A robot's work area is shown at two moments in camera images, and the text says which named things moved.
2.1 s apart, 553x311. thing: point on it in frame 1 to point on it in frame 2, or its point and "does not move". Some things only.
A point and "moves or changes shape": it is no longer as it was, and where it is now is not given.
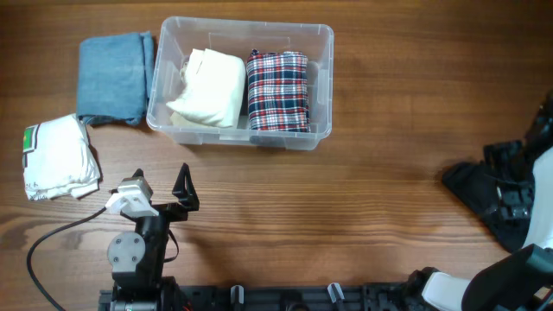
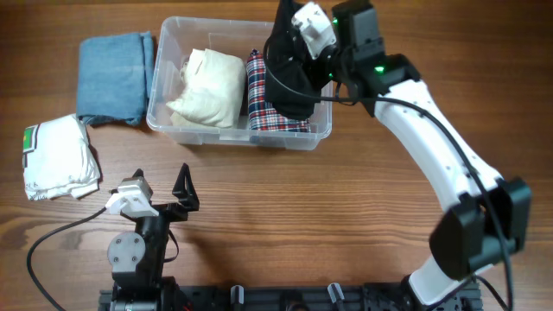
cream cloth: x=214 y=91 does not move
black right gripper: x=497 y=155 to x=315 y=77
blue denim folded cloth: x=113 y=77 does not move
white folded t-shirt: x=60 y=160 does not move
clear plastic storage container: x=262 y=84 does not move
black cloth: x=473 y=183 moves or changes shape
